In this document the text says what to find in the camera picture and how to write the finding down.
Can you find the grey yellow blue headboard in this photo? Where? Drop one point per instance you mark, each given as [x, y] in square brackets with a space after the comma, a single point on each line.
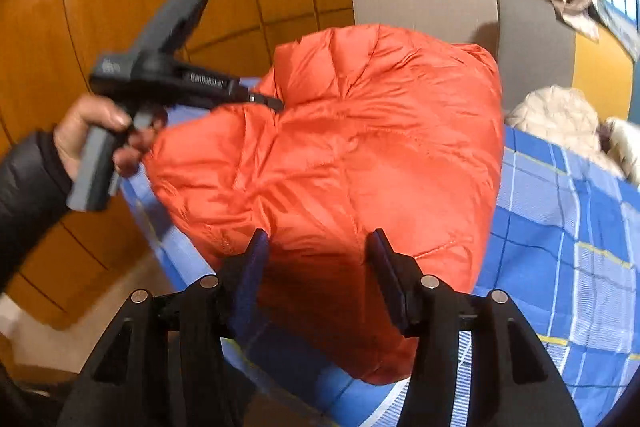
[536, 50]

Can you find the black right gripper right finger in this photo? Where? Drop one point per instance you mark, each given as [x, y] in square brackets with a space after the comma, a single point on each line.
[514, 382]

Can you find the cream quilted jacket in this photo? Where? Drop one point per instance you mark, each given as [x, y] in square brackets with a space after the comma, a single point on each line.
[564, 117]

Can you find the person's left hand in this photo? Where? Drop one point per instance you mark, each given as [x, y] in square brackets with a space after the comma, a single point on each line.
[70, 135]

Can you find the orange puffer jacket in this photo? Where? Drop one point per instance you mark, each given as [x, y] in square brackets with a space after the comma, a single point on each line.
[383, 128]

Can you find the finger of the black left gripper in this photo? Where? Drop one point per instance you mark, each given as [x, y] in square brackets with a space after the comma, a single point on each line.
[257, 98]

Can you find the blue plaid bed sheet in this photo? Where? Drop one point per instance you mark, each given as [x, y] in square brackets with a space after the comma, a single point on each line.
[563, 243]

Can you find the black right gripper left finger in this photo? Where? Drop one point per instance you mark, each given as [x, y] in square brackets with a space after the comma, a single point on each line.
[160, 361]

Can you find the wooden panelled wardrobe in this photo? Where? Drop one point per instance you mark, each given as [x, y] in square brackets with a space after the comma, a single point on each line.
[150, 56]

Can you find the black jacket left forearm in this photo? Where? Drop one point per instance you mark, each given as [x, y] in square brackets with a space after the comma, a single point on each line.
[33, 190]

